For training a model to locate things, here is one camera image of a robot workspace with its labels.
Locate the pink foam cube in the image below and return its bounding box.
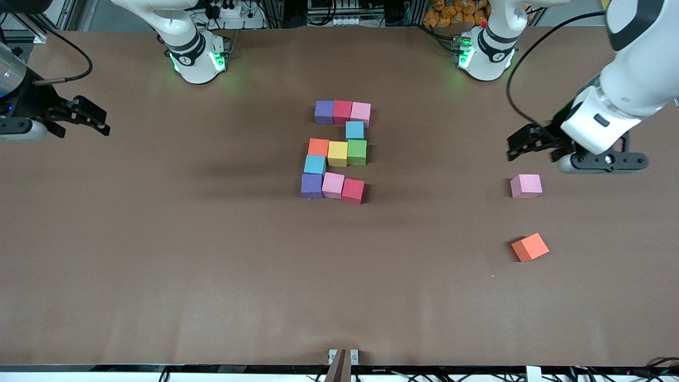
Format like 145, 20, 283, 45
351, 102, 372, 128
321, 172, 346, 200
510, 174, 543, 199

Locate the green foam cube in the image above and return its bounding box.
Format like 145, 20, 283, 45
347, 140, 368, 167

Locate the red foam cube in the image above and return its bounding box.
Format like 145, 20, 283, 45
341, 178, 366, 205
333, 100, 354, 126

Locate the yellow foam cube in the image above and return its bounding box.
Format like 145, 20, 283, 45
327, 141, 349, 168

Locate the purple foam cube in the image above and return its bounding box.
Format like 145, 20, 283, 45
315, 100, 335, 126
301, 173, 325, 200

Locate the orange mesh bag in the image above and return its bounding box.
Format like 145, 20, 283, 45
424, 0, 489, 27

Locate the brown paper table cover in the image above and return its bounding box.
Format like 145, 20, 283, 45
0, 25, 679, 368

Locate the aluminium frame profile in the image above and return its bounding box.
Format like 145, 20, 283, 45
0, 0, 72, 43

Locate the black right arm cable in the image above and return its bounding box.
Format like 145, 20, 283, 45
11, 12, 94, 86

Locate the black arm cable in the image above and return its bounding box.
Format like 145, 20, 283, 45
506, 11, 608, 131
11, 12, 94, 86

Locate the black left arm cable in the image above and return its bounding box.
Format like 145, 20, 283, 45
506, 11, 608, 131

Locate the metal bracket plate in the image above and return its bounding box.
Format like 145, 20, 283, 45
328, 349, 359, 366

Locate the brown camera pole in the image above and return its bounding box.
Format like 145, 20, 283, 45
324, 349, 352, 382

